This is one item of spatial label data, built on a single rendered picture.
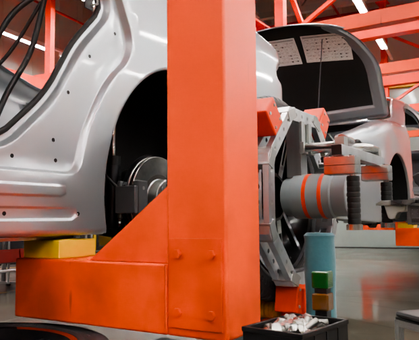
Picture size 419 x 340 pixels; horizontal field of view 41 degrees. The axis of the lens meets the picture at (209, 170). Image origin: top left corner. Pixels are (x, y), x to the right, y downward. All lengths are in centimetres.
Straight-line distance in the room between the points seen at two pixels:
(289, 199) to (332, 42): 344
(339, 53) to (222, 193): 400
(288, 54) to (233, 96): 400
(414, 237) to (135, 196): 380
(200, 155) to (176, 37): 29
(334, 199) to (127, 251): 65
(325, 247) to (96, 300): 64
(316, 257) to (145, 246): 51
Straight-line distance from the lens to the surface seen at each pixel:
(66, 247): 158
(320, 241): 162
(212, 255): 123
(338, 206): 171
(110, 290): 143
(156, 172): 206
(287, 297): 175
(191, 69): 131
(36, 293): 162
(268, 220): 156
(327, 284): 134
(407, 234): 539
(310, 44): 515
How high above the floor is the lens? 78
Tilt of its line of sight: 5 degrees up
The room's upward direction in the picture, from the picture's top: 1 degrees counter-clockwise
